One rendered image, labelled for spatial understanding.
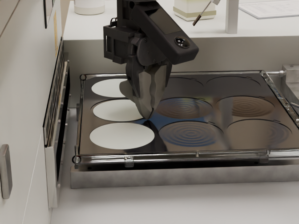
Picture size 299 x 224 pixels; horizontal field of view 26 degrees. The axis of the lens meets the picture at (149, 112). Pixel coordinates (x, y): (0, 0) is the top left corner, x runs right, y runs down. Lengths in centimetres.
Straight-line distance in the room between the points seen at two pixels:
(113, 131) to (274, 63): 45
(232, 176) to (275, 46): 39
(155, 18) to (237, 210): 31
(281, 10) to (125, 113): 57
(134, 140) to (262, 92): 31
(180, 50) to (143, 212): 24
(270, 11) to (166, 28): 59
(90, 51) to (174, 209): 45
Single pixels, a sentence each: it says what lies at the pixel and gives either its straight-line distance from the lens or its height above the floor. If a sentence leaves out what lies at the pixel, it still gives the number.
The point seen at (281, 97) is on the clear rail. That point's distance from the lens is 117.
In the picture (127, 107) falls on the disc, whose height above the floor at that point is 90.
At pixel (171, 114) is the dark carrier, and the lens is 109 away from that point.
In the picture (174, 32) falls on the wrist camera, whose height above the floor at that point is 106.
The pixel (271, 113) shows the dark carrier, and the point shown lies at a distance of 111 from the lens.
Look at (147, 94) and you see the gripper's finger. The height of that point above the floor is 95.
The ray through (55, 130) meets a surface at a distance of 93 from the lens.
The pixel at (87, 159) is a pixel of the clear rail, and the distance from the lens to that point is 94.
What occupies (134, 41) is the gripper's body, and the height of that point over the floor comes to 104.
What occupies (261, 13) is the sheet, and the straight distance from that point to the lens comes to 150.
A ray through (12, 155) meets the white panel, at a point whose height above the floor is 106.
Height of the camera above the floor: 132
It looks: 22 degrees down
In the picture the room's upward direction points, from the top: straight up
